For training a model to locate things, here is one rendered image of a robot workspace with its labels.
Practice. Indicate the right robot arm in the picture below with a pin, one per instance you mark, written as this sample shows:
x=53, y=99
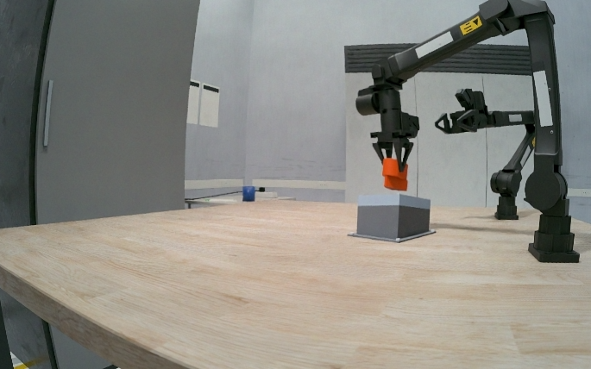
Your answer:
x=503, y=182

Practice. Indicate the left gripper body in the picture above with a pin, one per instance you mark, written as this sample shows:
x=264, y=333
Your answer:
x=390, y=122

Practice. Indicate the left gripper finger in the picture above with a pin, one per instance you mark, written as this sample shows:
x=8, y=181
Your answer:
x=398, y=145
x=388, y=147

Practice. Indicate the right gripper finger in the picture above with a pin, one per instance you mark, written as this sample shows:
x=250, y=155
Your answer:
x=471, y=120
x=446, y=128

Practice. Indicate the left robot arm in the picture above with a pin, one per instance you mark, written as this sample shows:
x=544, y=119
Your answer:
x=546, y=188

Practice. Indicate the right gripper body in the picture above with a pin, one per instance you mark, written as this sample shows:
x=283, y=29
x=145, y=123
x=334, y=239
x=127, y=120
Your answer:
x=456, y=129

